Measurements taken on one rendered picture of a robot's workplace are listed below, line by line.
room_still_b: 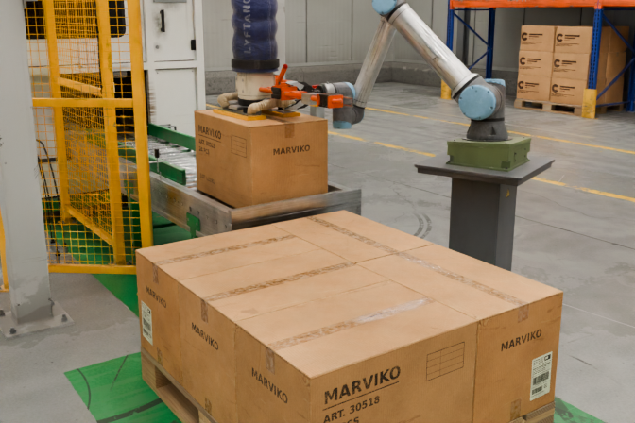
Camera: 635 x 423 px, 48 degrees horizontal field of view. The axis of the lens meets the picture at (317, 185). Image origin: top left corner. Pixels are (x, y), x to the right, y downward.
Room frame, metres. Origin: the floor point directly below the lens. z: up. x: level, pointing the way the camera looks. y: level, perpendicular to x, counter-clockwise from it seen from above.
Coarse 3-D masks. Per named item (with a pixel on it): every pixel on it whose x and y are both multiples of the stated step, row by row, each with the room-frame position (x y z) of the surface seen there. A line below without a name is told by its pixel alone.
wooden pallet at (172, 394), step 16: (144, 352) 2.57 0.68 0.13; (144, 368) 2.58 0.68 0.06; (160, 368) 2.44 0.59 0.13; (160, 384) 2.49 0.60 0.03; (176, 384) 2.32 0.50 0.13; (176, 400) 2.40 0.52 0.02; (192, 400) 2.21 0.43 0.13; (192, 416) 2.29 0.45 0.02; (208, 416) 2.11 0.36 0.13; (528, 416) 2.11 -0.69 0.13; (544, 416) 2.15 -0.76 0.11
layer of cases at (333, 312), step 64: (192, 256) 2.52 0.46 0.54; (256, 256) 2.52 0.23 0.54; (320, 256) 2.52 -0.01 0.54; (384, 256) 2.53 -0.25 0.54; (448, 256) 2.52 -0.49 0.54; (192, 320) 2.19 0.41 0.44; (256, 320) 1.96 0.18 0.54; (320, 320) 1.96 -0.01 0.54; (384, 320) 1.96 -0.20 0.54; (448, 320) 1.96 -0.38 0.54; (512, 320) 2.04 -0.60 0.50; (192, 384) 2.21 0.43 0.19; (256, 384) 1.84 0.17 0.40; (320, 384) 1.64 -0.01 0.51; (384, 384) 1.76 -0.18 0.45; (448, 384) 1.89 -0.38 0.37; (512, 384) 2.06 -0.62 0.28
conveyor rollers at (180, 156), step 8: (128, 144) 4.83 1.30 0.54; (152, 144) 4.84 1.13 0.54; (160, 144) 4.78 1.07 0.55; (168, 144) 4.81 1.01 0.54; (176, 144) 4.84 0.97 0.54; (152, 152) 4.55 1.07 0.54; (160, 152) 4.51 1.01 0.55; (168, 152) 4.53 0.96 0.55; (176, 152) 4.55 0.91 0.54; (184, 152) 4.51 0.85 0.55; (192, 152) 4.52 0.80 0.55; (168, 160) 4.33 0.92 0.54; (176, 160) 4.27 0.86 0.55; (184, 160) 4.30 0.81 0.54; (192, 160) 4.32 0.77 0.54; (184, 168) 4.09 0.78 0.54; (192, 168) 4.04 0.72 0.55; (192, 176) 3.84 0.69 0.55; (192, 184) 3.64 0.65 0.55; (200, 192) 3.48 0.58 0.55; (216, 200) 3.32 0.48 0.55; (232, 208) 3.18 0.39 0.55
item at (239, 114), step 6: (228, 108) 3.46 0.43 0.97; (246, 108) 3.29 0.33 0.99; (222, 114) 3.39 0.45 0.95; (228, 114) 3.34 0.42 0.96; (234, 114) 3.29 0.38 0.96; (240, 114) 3.28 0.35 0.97; (246, 114) 3.24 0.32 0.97; (252, 114) 3.24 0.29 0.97; (258, 114) 3.26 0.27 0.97; (246, 120) 3.21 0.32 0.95; (252, 120) 3.21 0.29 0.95
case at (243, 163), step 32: (224, 128) 3.25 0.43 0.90; (256, 128) 3.05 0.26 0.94; (288, 128) 3.14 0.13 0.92; (320, 128) 3.23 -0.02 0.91; (224, 160) 3.26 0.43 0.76; (256, 160) 3.05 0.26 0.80; (288, 160) 3.14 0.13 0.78; (320, 160) 3.23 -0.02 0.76; (224, 192) 3.27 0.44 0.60; (256, 192) 3.05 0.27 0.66; (288, 192) 3.14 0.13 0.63; (320, 192) 3.23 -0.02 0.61
